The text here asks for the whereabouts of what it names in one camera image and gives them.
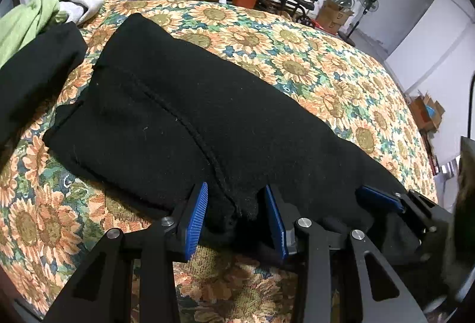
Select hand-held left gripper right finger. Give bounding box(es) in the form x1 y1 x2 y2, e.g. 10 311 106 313
263 184 429 323

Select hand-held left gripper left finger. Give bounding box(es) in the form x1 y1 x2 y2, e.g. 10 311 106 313
42 181 209 323

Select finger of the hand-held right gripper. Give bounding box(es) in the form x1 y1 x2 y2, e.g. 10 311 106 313
355 185 455 235

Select black pants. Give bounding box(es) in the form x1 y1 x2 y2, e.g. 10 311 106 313
42 12 424 268

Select small open cardboard box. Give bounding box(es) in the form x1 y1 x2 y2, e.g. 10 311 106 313
409 92 447 133

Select sunflower print bedspread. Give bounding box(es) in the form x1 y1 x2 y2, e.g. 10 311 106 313
0 0 438 323

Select large cardboard box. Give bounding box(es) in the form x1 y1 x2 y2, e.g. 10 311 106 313
315 0 356 35

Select black standing fan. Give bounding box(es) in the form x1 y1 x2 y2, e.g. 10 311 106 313
337 0 381 48

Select grey door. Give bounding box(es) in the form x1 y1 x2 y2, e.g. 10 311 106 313
355 0 441 54

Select folded black garment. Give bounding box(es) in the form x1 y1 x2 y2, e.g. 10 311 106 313
0 23 88 157

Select grey white sweatshirt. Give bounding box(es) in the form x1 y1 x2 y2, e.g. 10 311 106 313
48 0 106 26

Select light green cloth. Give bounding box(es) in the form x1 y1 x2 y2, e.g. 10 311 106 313
0 0 69 68

